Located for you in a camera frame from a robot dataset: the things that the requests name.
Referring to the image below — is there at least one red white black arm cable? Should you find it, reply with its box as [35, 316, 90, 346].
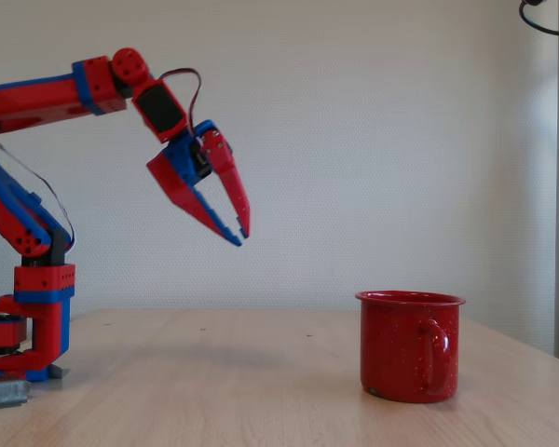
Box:
[0, 138, 79, 256]

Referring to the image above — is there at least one red white black wrist cable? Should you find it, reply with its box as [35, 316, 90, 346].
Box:
[159, 68, 203, 139]

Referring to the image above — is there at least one black hanging cable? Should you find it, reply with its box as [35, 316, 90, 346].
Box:
[518, 0, 559, 39]

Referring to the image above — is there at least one grey metal base clamp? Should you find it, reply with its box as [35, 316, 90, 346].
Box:
[0, 365, 71, 412]

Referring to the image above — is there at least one red enamel mug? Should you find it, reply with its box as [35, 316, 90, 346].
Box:
[354, 290, 467, 404]

